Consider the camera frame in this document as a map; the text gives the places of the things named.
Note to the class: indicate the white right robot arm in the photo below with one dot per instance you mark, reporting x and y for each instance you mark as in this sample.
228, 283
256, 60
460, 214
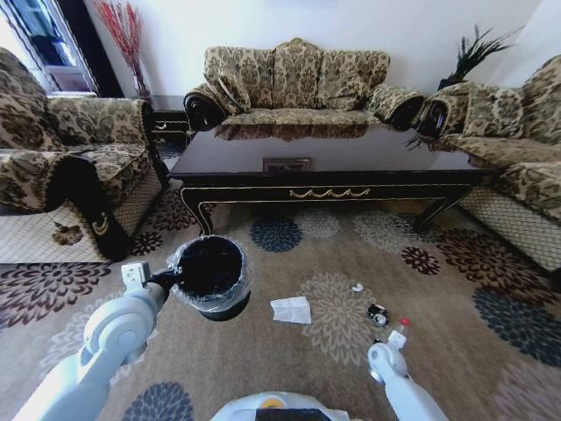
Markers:
396, 377

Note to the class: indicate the white crumpled paper tissue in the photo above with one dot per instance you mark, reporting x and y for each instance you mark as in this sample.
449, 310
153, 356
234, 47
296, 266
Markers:
291, 309

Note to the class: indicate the dark wooden side table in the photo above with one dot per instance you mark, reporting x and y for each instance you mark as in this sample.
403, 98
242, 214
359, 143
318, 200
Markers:
168, 125

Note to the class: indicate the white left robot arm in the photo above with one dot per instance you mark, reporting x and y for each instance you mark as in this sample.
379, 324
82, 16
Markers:
109, 333

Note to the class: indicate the floral patterned sofa, lattice base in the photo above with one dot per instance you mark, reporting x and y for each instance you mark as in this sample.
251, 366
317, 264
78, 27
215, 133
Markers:
517, 144

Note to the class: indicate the vase with red branches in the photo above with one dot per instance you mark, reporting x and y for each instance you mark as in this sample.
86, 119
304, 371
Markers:
127, 39

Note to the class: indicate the dark glossy wooden coffee table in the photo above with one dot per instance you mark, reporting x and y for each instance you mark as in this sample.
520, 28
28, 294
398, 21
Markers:
333, 151

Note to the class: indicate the flower patterned beige rug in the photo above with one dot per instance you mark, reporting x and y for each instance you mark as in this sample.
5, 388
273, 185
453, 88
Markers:
307, 364

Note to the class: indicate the floral patterned armchair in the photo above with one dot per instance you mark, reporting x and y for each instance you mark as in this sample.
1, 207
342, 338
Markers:
87, 131

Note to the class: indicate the floral throw cushion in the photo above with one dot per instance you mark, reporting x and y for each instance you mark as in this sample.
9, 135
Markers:
234, 93

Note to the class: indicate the black trash bin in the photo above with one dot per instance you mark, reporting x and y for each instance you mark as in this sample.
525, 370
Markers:
210, 267

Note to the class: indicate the window with white frame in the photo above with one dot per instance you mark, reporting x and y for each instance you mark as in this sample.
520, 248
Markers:
48, 44

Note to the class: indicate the small white paper scrap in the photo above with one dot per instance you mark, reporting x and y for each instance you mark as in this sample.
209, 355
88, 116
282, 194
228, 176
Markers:
358, 288

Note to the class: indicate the clear bottle with red cap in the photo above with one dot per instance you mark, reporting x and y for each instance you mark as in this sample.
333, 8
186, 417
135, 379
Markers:
405, 323

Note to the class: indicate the white robot front shell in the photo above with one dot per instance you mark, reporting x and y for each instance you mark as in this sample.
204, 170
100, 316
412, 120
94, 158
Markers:
280, 408

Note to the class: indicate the dark curtain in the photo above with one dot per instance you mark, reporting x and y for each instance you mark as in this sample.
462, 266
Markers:
94, 52

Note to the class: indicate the black crushed can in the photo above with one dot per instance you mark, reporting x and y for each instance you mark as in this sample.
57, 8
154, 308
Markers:
378, 313

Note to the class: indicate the dark green potted plant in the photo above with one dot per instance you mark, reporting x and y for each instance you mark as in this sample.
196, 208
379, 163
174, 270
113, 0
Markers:
475, 52

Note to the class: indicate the floral patterned three-seat sofa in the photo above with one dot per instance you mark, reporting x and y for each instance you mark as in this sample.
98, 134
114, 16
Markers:
298, 79

